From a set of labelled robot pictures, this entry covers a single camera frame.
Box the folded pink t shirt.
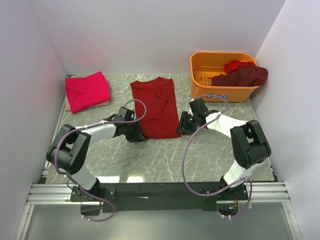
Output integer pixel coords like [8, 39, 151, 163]
[65, 71, 111, 114]

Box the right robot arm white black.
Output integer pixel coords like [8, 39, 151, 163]
[176, 98, 272, 200]

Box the bright red cloth in basket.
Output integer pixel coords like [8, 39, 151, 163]
[223, 60, 256, 73]

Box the aluminium rail frame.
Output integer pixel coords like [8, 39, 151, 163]
[26, 182, 291, 205]

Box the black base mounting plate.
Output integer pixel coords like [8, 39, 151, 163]
[69, 181, 249, 216]

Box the orange plastic basket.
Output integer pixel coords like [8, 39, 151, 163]
[189, 51, 258, 103]

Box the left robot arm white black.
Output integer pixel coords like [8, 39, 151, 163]
[46, 106, 147, 201]

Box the dark maroon t shirt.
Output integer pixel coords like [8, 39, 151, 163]
[211, 64, 269, 87]

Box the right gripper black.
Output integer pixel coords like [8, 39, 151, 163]
[175, 110, 199, 136]

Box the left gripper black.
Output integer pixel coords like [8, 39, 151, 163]
[124, 118, 147, 143]

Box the red t shirt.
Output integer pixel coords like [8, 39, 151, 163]
[130, 77, 181, 139]

